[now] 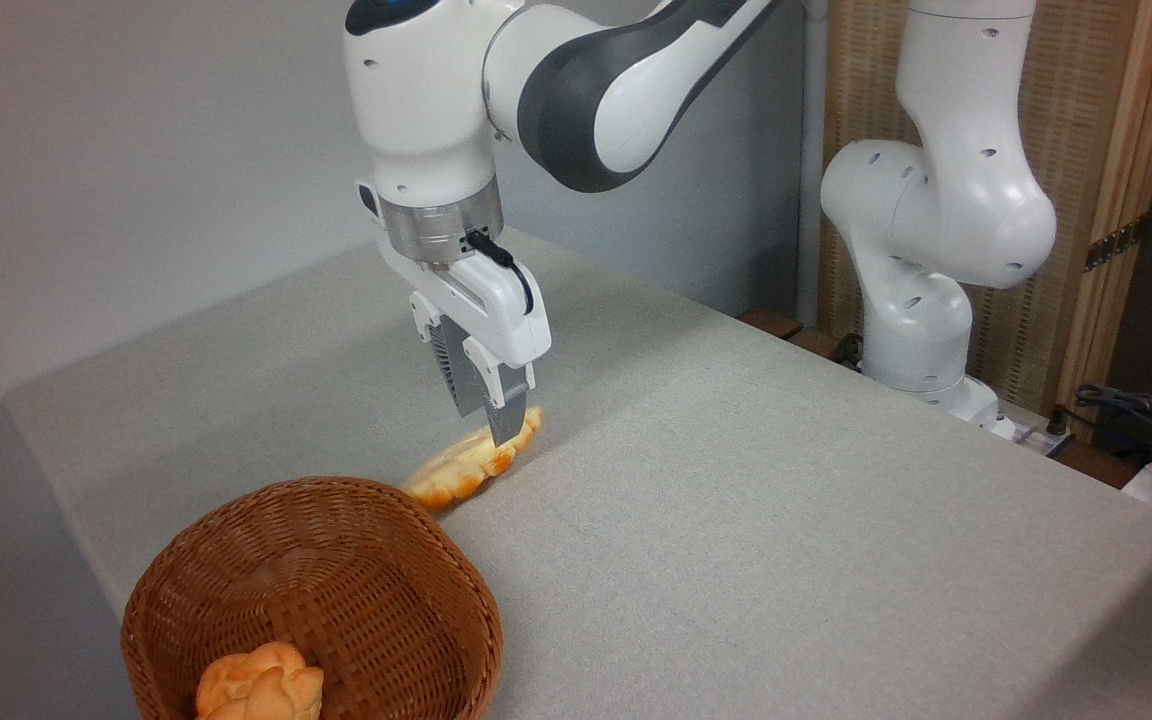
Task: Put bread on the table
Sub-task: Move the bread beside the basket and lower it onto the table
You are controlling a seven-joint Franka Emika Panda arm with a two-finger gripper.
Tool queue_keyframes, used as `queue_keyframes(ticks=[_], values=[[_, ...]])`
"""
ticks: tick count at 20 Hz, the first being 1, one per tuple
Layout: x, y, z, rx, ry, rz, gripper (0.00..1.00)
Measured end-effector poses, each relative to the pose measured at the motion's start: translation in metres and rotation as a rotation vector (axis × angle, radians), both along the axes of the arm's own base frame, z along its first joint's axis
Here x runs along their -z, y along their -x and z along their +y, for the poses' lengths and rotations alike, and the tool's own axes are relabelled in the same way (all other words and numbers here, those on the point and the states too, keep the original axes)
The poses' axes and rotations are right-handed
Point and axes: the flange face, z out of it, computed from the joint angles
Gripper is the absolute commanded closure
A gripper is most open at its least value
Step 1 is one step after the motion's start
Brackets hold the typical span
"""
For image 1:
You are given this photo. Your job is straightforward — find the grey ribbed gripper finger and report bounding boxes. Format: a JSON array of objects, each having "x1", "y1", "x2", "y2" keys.
[
  {"x1": 408, "y1": 291, "x2": 485, "y2": 419},
  {"x1": 462, "y1": 337, "x2": 538, "y2": 449}
]

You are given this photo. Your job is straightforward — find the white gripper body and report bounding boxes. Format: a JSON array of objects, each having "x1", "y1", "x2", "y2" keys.
[{"x1": 357, "y1": 179, "x2": 553, "y2": 369}]

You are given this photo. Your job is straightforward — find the long braided bread loaf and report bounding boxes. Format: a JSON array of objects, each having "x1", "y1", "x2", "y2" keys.
[{"x1": 400, "y1": 404, "x2": 545, "y2": 510}]

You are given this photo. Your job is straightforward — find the small round bread roll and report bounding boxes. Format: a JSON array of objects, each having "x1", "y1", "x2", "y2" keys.
[{"x1": 194, "y1": 641, "x2": 325, "y2": 720}]

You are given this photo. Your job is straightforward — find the brown wicker basket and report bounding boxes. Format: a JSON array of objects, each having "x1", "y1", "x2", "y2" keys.
[{"x1": 120, "y1": 475, "x2": 505, "y2": 720}]

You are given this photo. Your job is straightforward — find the grey tablecloth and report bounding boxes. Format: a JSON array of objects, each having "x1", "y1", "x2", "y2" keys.
[{"x1": 1, "y1": 228, "x2": 1152, "y2": 720}]

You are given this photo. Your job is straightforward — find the brown wooden board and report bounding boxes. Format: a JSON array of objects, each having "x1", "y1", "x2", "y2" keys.
[{"x1": 736, "y1": 307, "x2": 862, "y2": 367}]

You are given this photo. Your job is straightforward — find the metal screen hinge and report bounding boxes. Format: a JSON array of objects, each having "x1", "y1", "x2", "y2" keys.
[{"x1": 1083, "y1": 214, "x2": 1150, "y2": 272}]

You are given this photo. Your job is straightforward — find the bamboo folding screen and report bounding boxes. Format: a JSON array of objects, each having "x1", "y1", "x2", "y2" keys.
[{"x1": 820, "y1": 0, "x2": 1152, "y2": 443}]

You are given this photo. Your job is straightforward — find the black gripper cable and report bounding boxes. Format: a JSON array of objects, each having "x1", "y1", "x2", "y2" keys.
[{"x1": 465, "y1": 229, "x2": 536, "y2": 314}]

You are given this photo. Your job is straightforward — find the black cable bundle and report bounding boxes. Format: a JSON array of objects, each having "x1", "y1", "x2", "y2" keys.
[{"x1": 1073, "y1": 382, "x2": 1152, "y2": 471}]

